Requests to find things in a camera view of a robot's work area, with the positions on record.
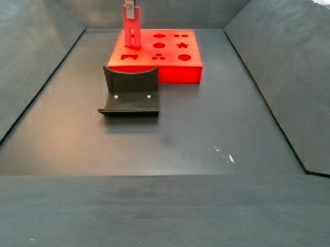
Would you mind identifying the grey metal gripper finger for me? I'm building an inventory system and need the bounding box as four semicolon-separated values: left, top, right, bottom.
124;0;136;8

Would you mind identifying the red double-square peg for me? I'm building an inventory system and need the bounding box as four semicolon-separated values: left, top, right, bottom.
123;4;140;48

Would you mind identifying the red shape-sorter block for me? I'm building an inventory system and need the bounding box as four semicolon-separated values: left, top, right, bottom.
108;29;203;84

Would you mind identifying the black curved holder bracket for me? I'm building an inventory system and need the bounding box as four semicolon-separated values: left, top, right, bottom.
98;67;161;116

